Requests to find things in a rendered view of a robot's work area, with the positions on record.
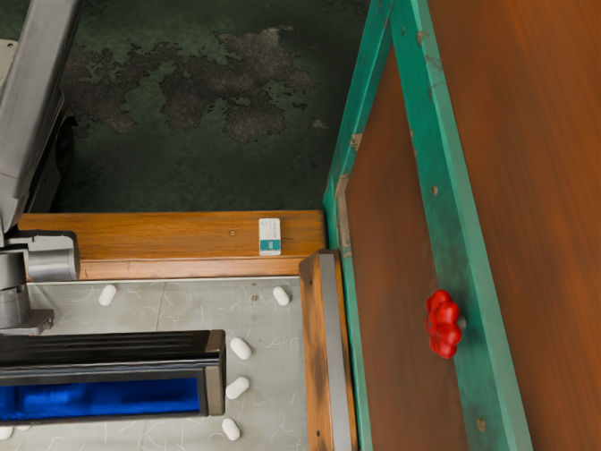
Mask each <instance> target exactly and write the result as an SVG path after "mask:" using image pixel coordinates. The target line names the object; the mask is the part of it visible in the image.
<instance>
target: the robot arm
mask: <svg viewBox="0 0 601 451"><path fill-rule="evenodd" d="M86 1H87V0H31V1H30V7H29V10H28V12H27V16H26V19H25V22H24V25H23V28H22V31H21V36H20V39H19V43H18V46H17V48H16V52H15V55H14V58H13V63H12V65H11V69H10V72H9V75H8V78H7V82H6V84H5V87H4V93H3V96H2V99H1V102H0V336H39V335H40V334H41V333H42V332H43V331H44V330H49V329H51V328H52V326H53V325H54V322H53V319H54V318H55V314H54V310H53V309H44V310H31V309H30V297H29V289H28V286H27V277H26V272H27V275H28V277H30V278H31V281H32V282H33V283H34V284H36V283H47V282H58V281H69V280H79V279H80V249H79V245H78V242H77V235H76V233H74V232H73V231H67V230H64V231H53V230H40V229H32V230H19V226H18V222H19V221H20V220H21V217H22V215H23V212H24V209H25V206H26V203H27V200H28V197H29V195H30V192H29V188H30V183H31V180H32V177H33V174H34V171H35V165H36V160H37V157H38V152H39V149H40V146H41V143H42V140H43V137H44V134H45V131H46V128H47V123H48V120H49V117H50V115H51V112H52V108H53V105H54V103H55V98H56V94H57V91H58V89H59V86H60V83H61V80H62V77H63V72H64V69H65V66H66V63H67V60H68V57H69V54H70V52H71V49H72V43H73V41H74V38H75V35H76V31H77V29H78V26H79V23H80V17H81V15H82V12H83V9H84V6H85V3H86ZM23 254H24V256H23ZM24 260H25V263H24ZM25 267H26V269H25Z"/></svg>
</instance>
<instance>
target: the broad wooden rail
mask: <svg viewBox="0 0 601 451"><path fill-rule="evenodd" d="M260 218H279V219H280V237H281V254H280V255H259V219H260ZM18 226H19V230H32V229H40V230H53V231H64V230H67V231H73V232H74V233H76V235H77V242H78V245H79V249H80V279H79V280H69V281H58V282H87V281H124V280H161V279H199V278H236V277H298V276H299V264H300V263H301V261H303V260H304V259H306V258H307V257H308V256H310V255H311V254H313V253H314V252H316V251H318V250H329V246H328V236H327V225H326V212H325V211H324V210H254V211H176V212H99V213H24V214H23V215H22V217H21V220H20V221H19V222H18Z"/></svg>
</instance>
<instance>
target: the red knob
mask: <svg viewBox="0 0 601 451"><path fill-rule="evenodd" d="M426 310H427V317H426V319H425V323H424V326H425V329H426V331H427V332H428V333H429V334H430V335H429V341H428V343H429V346H430V348H431V350H432V351H433V352H435V353H438V354H439V355H440V356H441V357H442V358H445V359H450V358H453V357H454V355H455V354H456V350H457V344H458V343H459V342H460V341H461V336H462V333H461V332H462V331H464V330H465V328H466V321H465V318H464V317H463V315H460V310H459V308H458V306H457V304H456V303H454V302H452V297H451V295H450V294H449V293H448V292H447V291H445V290H443V289H439V290H436V291H435V292H434V293H433V295H432V296H430V297H429V298H428V299H427V302H426Z"/></svg>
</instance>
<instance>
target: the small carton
mask: <svg viewBox="0 0 601 451"><path fill-rule="evenodd" d="M280 254H281V237H280V219H279V218H260V219H259V255H280Z"/></svg>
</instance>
